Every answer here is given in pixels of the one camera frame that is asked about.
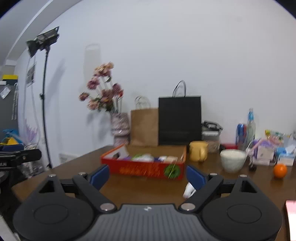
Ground white tube bottle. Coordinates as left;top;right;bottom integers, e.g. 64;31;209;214
183;182;196;199

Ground blue white packet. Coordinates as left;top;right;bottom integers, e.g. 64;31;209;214
276;147;296;166

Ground red cardboard box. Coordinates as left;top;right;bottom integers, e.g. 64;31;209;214
100;144;187;181

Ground black studio light stand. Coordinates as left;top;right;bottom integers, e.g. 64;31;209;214
26;26;60;169

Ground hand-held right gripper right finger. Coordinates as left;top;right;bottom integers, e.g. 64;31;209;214
179;165;258;214

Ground white textured bowl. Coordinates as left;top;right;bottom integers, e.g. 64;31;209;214
220;149;247;174

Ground blue yellow object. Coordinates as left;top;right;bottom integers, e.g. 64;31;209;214
2;129;25;146

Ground small white box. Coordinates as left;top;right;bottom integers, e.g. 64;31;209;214
257;146;275;161

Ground patterned flower vase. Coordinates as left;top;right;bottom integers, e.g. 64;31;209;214
110;112;130;146

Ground orange fruit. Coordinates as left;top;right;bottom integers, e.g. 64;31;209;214
273;163;288;179

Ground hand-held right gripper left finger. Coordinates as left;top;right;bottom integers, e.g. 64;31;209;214
38;164;117;214

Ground purple artificial plant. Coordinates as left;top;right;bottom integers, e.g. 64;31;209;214
24;118;40;146

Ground blue drink can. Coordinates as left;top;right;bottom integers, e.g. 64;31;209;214
236;123;247;149

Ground clear glass bottle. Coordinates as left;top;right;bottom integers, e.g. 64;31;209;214
246;108;256;149

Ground black paper bag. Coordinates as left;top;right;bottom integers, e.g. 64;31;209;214
158;80;202;146

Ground brown paper bag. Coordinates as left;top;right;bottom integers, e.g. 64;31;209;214
130;96;159;147

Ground white wall socket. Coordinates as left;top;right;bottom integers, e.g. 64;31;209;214
59;153;78;164

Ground clear container with black lid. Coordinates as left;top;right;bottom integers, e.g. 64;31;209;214
201;120;223;153

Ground purple plastic bag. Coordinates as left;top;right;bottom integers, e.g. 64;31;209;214
252;139;274;153

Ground pink artificial flowers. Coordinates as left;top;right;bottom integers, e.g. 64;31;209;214
79;61;124;114

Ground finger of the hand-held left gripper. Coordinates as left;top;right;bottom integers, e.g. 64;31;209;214
0;149;42;167

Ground yellow mug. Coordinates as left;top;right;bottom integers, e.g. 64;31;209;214
189;141;208;163

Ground yellow black box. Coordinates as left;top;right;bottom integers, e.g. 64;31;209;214
1;74;18;86

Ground colourful snack packet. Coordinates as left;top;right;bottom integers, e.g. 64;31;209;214
265;129;288;142

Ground wall poster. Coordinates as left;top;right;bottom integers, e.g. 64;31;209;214
26;62;37;87

